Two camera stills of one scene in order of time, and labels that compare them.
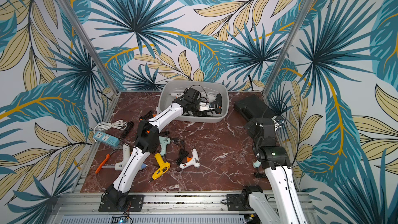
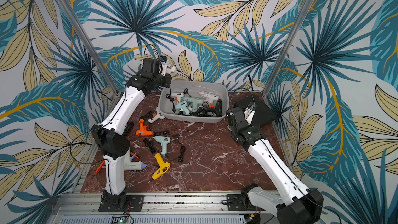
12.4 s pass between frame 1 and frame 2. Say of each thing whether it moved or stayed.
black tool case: stayed
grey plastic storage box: stayed
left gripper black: moved
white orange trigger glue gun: stayed
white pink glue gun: stayed
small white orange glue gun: moved
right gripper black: moved
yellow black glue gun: stayed
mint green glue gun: stayed
